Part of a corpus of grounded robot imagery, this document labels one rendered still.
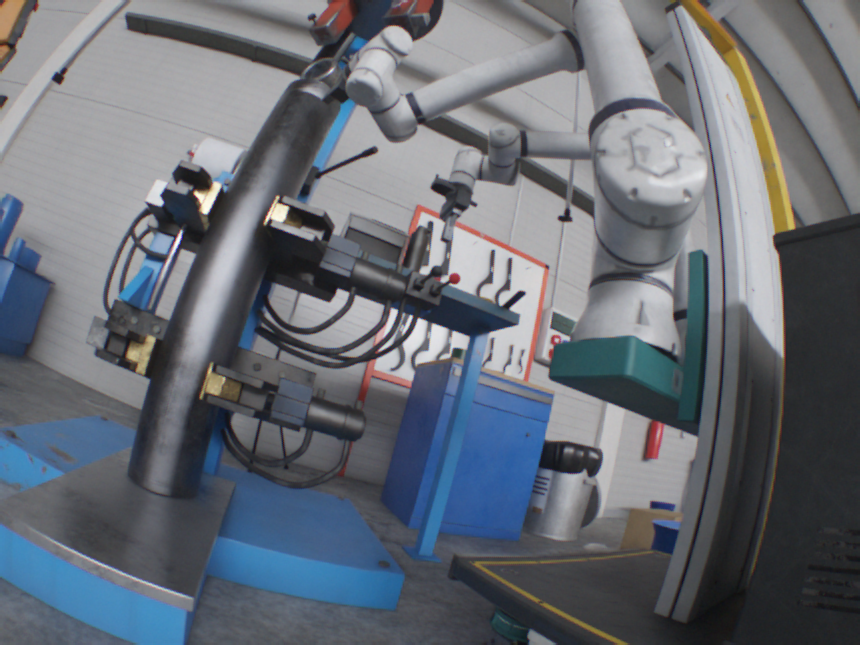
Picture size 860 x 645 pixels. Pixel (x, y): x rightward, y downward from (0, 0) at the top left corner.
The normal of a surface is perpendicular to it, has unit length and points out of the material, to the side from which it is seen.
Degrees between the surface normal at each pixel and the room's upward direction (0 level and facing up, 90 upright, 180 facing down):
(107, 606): 90
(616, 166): 100
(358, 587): 90
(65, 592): 90
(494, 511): 90
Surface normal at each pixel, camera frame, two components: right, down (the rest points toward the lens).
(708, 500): -0.84, -0.34
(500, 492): 0.37, -0.15
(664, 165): -0.29, -0.11
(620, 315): -0.42, -0.64
